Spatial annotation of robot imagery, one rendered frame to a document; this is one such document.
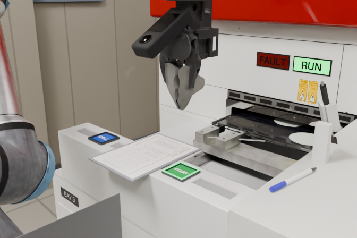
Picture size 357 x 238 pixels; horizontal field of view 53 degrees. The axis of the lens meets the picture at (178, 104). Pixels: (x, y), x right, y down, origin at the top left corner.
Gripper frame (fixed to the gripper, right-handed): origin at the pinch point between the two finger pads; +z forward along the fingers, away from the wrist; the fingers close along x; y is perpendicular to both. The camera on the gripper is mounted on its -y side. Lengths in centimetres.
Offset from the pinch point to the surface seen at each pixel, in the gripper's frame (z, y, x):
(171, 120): 32, 58, 58
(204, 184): 15.0, 0.9, -5.9
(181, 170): 14.2, 1.1, 0.1
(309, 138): 21, 51, -5
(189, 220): 20.2, -4.0, -6.5
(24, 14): -9, 53, 176
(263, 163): 22.7, 30.7, -2.0
